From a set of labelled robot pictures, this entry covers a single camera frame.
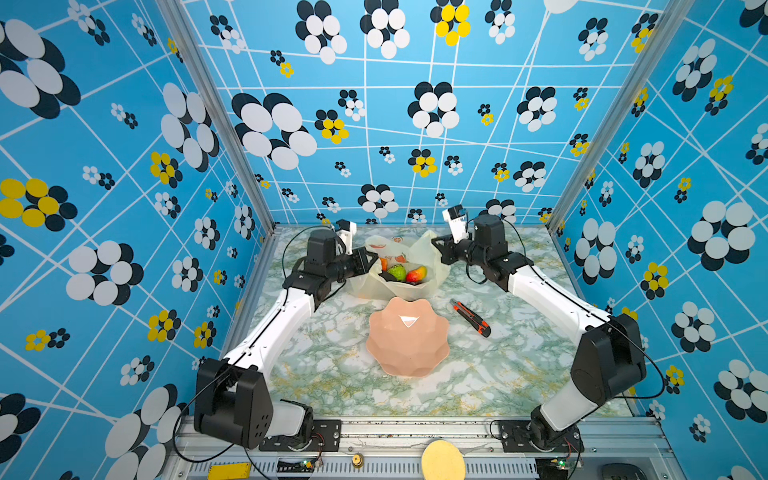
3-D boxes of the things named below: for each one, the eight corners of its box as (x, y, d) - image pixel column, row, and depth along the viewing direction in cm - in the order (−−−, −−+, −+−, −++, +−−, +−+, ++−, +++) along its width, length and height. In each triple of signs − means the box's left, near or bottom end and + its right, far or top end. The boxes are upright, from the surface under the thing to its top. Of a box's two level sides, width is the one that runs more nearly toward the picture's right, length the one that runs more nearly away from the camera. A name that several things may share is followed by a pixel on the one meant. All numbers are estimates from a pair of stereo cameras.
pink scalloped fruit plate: (367, 377, 85) (365, 372, 81) (370, 306, 100) (369, 298, 95) (449, 377, 85) (452, 371, 81) (441, 306, 99) (443, 298, 95)
